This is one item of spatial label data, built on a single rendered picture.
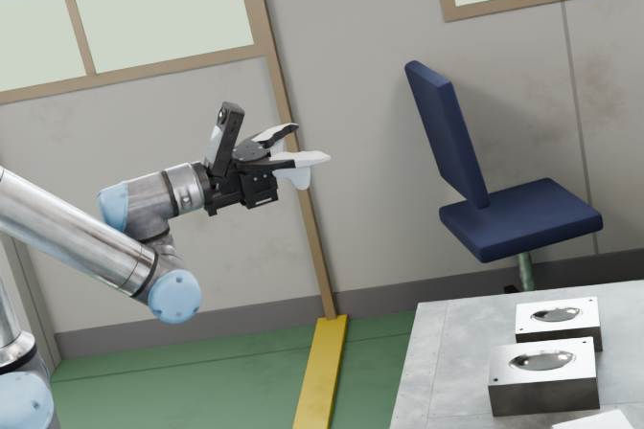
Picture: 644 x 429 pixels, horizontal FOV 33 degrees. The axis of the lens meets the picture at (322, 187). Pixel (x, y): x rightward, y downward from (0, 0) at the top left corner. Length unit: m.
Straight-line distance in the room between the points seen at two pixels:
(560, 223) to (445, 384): 1.51
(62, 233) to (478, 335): 1.17
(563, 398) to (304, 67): 2.25
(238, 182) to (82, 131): 2.66
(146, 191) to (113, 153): 2.68
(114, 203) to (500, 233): 2.20
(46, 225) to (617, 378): 1.18
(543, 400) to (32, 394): 0.97
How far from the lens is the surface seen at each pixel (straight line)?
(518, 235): 3.63
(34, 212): 1.50
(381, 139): 4.12
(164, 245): 1.67
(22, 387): 1.62
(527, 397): 2.10
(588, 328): 2.26
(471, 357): 2.33
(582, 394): 2.09
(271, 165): 1.65
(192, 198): 1.66
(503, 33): 4.01
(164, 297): 1.54
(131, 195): 1.65
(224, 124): 1.66
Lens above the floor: 1.94
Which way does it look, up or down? 19 degrees down
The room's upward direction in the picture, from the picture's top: 13 degrees counter-clockwise
